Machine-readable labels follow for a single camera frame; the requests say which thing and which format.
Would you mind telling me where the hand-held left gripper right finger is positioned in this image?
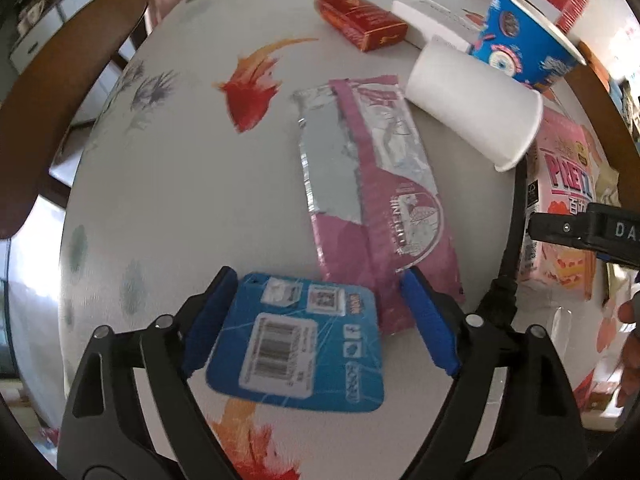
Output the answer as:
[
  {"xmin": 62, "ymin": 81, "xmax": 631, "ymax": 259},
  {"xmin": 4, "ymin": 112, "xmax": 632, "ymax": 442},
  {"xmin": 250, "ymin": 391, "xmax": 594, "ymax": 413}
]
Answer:
[{"xmin": 400, "ymin": 266, "xmax": 588, "ymax": 480}]

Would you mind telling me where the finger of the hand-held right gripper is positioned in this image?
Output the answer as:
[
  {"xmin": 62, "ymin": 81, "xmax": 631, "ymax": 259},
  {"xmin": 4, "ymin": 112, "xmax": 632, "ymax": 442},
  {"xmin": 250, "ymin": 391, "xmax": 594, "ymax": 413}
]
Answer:
[{"xmin": 529, "ymin": 212, "xmax": 591, "ymax": 251}]

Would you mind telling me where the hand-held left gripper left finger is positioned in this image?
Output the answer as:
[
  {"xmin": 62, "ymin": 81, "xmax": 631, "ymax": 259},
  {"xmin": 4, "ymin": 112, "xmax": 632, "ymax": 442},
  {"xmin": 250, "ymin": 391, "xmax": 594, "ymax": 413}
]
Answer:
[{"xmin": 57, "ymin": 266, "xmax": 241, "ymax": 480}]

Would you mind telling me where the blue barcode card package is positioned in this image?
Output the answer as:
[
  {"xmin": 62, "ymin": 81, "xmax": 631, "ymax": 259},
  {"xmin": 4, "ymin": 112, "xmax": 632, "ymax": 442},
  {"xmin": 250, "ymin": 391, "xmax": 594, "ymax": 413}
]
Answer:
[{"xmin": 205, "ymin": 272, "xmax": 387, "ymax": 413}]

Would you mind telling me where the white cardboard box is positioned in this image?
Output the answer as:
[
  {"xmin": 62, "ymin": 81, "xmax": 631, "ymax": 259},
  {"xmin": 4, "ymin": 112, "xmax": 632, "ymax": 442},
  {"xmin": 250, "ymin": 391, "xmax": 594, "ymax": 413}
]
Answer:
[{"xmin": 391, "ymin": 0, "xmax": 483, "ymax": 53}]

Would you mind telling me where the person's right hand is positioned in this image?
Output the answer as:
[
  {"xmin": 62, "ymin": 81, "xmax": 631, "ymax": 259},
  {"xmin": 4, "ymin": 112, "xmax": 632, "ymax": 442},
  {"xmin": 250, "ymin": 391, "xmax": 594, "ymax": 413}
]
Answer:
[{"xmin": 617, "ymin": 295, "xmax": 640, "ymax": 408}]

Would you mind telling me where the pink snack box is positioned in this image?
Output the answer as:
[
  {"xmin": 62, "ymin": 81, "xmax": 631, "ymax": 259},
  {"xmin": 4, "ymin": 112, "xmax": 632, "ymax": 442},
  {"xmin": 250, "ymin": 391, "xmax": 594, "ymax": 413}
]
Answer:
[{"xmin": 517, "ymin": 107, "xmax": 608, "ymax": 301}]

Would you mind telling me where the brown wooden chair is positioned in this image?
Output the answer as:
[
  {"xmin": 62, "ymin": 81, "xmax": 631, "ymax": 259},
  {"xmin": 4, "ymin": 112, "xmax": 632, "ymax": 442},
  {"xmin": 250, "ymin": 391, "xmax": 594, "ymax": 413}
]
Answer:
[
  {"xmin": 565, "ymin": 57, "xmax": 640, "ymax": 211},
  {"xmin": 0, "ymin": 0, "xmax": 151, "ymax": 241}
]

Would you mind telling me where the fish print tablecloth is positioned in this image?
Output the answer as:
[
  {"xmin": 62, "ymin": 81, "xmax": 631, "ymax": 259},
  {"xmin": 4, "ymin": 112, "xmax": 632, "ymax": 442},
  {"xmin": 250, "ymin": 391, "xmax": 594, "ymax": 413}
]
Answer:
[{"xmin": 57, "ymin": 0, "xmax": 531, "ymax": 480}]

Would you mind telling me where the pink foil snack wrapper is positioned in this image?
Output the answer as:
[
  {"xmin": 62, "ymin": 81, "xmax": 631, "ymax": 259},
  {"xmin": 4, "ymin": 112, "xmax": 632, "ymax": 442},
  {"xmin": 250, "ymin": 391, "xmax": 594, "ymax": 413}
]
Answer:
[{"xmin": 292, "ymin": 74, "xmax": 466, "ymax": 337}]

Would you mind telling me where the white paper cup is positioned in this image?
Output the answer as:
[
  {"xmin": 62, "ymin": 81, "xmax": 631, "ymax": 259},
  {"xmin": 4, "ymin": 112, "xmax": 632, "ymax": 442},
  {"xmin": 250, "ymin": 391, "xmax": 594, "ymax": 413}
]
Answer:
[{"xmin": 404, "ymin": 39, "xmax": 544, "ymax": 173}]

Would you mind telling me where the blue printed paper bowl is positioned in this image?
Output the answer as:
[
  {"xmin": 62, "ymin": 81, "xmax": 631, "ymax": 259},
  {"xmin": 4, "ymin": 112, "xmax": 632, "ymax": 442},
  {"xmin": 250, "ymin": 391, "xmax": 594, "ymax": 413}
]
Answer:
[{"xmin": 470, "ymin": 0, "xmax": 587, "ymax": 93}]

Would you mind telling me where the red cardboard box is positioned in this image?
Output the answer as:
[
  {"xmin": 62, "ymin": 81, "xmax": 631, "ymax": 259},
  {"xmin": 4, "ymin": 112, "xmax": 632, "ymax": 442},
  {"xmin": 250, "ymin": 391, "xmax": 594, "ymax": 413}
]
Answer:
[{"xmin": 315, "ymin": 0, "xmax": 408, "ymax": 53}]

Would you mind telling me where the white cabinet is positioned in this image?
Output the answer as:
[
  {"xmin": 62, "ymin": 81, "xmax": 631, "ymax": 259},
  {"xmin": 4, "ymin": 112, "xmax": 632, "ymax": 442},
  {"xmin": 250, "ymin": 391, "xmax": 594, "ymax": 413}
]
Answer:
[{"xmin": 10, "ymin": 0, "xmax": 108, "ymax": 73}]

